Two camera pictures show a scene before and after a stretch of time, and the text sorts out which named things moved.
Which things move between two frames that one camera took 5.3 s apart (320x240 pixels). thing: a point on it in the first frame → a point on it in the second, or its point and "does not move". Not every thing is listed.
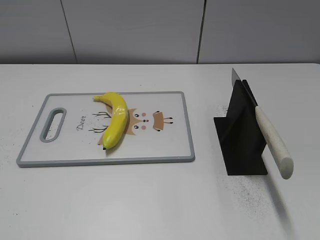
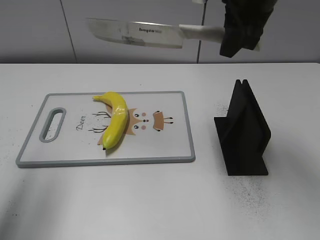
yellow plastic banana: [118, 122] does not move
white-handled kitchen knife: [282, 159] → [153, 33]
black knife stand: [241, 139] does not move
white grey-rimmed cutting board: [69, 129] does not move
